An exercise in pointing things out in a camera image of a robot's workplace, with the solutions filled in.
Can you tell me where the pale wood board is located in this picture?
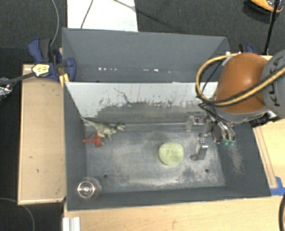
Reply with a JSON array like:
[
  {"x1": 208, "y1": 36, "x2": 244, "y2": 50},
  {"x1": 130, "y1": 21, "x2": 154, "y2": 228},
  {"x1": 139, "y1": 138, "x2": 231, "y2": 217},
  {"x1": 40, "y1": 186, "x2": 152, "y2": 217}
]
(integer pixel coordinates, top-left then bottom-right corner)
[{"x1": 17, "y1": 64, "x2": 67, "y2": 205}]

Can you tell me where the clear glass cup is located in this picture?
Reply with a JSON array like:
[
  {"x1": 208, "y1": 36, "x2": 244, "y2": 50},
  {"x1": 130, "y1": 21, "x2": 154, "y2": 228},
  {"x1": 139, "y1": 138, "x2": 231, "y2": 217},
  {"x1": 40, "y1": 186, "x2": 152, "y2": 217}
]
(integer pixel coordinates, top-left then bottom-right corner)
[{"x1": 76, "y1": 176, "x2": 103, "y2": 200}]

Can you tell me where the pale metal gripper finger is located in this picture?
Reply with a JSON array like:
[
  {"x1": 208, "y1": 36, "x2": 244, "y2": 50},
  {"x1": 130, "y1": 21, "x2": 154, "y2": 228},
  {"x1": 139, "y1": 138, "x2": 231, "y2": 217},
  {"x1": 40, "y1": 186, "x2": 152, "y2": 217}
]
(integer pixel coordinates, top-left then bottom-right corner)
[
  {"x1": 189, "y1": 138, "x2": 209, "y2": 162},
  {"x1": 185, "y1": 114, "x2": 203, "y2": 132}
]

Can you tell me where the black cylinder on white bracket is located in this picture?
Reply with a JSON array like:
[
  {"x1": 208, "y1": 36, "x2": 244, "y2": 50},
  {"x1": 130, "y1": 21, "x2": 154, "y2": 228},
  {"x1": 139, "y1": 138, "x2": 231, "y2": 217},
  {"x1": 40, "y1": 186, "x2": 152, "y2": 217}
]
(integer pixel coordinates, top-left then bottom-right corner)
[{"x1": 249, "y1": 113, "x2": 278, "y2": 128}]

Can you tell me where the grey metal bin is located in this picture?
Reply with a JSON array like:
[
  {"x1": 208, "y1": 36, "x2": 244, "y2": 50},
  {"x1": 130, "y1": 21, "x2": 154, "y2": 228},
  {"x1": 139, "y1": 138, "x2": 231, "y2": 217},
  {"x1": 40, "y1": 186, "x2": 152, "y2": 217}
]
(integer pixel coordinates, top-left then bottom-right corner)
[{"x1": 61, "y1": 27, "x2": 272, "y2": 211}]

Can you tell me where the green toy dinosaur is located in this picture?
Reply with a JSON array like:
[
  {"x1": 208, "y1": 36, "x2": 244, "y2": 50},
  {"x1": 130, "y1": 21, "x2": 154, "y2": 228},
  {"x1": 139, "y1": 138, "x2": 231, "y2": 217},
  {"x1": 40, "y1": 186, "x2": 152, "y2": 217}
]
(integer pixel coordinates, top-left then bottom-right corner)
[{"x1": 81, "y1": 116, "x2": 126, "y2": 141}]

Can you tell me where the red plastic toy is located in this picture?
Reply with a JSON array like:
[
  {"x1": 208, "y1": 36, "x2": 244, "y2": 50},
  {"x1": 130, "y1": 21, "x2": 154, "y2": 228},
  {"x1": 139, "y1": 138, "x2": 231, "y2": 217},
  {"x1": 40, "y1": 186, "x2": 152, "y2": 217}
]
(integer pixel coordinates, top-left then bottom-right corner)
[{"x1": 82, "y1": 132, "x2": 103, "y2": 148}]

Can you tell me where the pale green round sponge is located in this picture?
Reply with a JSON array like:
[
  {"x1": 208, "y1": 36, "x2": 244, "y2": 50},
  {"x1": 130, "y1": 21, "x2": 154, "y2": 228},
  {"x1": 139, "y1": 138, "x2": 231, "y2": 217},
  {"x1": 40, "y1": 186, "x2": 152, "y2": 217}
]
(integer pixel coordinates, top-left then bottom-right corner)
[{"x1": 158, "y1": 141, "x2": 185, "y2": 167}]

